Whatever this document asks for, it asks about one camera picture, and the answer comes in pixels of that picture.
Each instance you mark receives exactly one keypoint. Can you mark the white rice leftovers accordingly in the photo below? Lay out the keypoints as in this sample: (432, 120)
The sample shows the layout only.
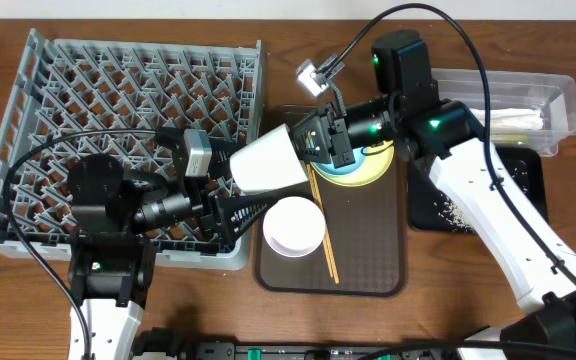
(454, 216)

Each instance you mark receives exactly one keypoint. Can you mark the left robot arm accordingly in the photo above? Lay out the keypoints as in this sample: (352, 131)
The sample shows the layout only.
(112, 263)

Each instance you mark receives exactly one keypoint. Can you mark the clear plastic waste bin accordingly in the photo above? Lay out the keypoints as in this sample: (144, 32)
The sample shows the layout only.
(553, 95)

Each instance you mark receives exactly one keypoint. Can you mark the white pink cup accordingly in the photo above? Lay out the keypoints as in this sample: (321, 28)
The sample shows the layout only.
(268, 163)

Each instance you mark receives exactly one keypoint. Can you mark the wooden chopstick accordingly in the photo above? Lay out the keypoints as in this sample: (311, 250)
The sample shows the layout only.
(325, 250)
(330, 250)

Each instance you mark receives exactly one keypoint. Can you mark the white small saucer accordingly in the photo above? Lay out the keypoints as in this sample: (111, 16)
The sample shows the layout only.
(294, 227)

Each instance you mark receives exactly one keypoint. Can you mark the yellow round plate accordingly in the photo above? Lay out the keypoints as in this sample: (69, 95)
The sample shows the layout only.
(378, 160)

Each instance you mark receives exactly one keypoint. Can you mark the grey plastic dishwasher rack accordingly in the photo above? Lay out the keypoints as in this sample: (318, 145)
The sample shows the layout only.
(107, 94)

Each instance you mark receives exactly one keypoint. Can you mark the right wooden chopstick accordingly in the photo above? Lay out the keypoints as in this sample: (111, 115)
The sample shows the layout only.
(330, 250)

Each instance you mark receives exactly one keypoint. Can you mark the left wooden chopstick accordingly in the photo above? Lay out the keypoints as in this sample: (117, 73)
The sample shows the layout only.
(325, 250)

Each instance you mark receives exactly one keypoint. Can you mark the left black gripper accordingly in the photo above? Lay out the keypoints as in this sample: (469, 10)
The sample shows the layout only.
(209, 195)

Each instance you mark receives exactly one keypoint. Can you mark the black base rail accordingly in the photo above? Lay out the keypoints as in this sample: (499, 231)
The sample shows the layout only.
(288, 351)

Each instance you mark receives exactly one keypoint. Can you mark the black waste tray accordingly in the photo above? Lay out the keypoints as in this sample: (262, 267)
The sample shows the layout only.
(431, 210)

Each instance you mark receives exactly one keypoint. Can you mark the brown plastic serving tray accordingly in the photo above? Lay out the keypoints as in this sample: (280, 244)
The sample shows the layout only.
(368, 232)

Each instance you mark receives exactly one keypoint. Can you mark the white paper napkin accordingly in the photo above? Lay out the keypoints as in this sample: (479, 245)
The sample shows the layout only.
(516, 119)

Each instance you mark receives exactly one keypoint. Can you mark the light blue bowl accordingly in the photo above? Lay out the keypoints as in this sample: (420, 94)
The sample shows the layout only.
(330, 170)

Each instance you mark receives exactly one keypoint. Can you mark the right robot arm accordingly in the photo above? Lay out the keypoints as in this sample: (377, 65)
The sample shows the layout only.
(446, 142)

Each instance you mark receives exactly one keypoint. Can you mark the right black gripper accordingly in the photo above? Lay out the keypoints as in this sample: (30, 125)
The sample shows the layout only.
(341, 153)

